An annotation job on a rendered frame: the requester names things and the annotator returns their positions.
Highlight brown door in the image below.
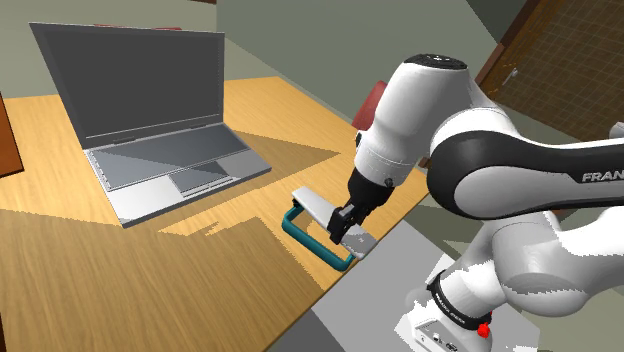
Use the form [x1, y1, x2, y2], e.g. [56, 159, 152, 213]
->
[474, 0, 624, 144]

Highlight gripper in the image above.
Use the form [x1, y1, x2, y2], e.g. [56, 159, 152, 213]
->
[326, 167, 396, 245]

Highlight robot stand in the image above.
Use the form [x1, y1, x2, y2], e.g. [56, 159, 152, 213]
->
[265, 219, 542, 352]

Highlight dark red chair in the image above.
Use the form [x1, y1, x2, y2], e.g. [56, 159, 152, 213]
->
[351, 80, 389, 132]

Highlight grey laptop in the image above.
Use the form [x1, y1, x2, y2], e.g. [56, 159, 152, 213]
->
[29, 21, 273, 230]

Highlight brown wooden panel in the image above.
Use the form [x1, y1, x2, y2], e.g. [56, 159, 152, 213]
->
[0, 92, 25, 178]

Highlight wooden desk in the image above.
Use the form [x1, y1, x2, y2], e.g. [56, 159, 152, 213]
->
[0, 75, 431, 352]

